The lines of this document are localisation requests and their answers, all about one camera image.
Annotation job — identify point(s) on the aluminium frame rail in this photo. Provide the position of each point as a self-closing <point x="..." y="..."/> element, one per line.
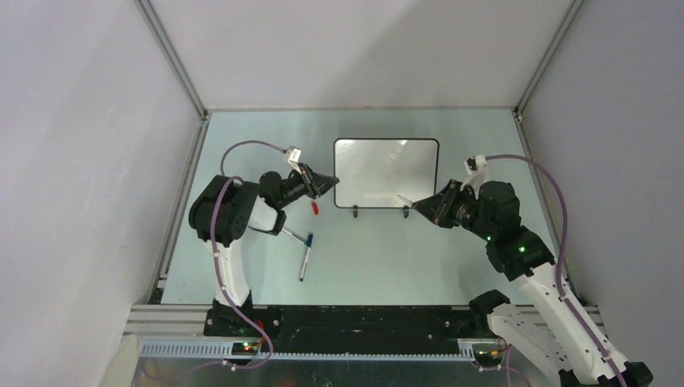
<point x="550" y="195"/>
<point x="165" y="43"/>

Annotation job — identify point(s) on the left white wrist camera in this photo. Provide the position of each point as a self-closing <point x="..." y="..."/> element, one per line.
<point x="292" y="155"/>

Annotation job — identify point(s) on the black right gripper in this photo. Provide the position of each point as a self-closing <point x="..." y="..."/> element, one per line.
<point x="438" y="207"/>

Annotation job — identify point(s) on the blue whiteboard marker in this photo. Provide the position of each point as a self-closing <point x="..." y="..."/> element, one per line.
<point x="305" y="260"/>

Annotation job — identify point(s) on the right aluminium frame rail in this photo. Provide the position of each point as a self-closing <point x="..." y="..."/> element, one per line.
<point x="550" y="195"/>

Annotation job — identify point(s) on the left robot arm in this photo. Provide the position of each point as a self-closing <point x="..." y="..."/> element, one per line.
<point x="229" y="206"/>

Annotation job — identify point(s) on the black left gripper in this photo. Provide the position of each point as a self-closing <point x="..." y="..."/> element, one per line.
<point x="315" y="184"/>

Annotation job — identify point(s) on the grey cable duct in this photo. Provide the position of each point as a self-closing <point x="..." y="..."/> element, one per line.
<point x="185" y="349"/>

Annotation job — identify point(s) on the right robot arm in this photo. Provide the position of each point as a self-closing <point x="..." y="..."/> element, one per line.
<point x="573" y="351"/>

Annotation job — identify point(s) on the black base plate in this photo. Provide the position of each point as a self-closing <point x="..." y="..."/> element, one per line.
<point x="365" y="330"/>

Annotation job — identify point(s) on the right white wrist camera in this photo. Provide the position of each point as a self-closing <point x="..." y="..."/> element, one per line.
<point x="478" y="172"/>

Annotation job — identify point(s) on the green whiteboard marker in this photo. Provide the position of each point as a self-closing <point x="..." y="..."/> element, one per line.
<point x="295" y="236"/>

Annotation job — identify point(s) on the white whiteboard black frame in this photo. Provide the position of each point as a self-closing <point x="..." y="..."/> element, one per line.
<point x="373" y="171"/>

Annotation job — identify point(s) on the left aluminium frame rail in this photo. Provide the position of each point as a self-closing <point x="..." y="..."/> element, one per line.
<point x="165" y="43"/>

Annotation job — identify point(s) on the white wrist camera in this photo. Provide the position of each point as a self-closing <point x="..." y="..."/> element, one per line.
<point x="292" y="155"/>
<point x="478" y="172"/>

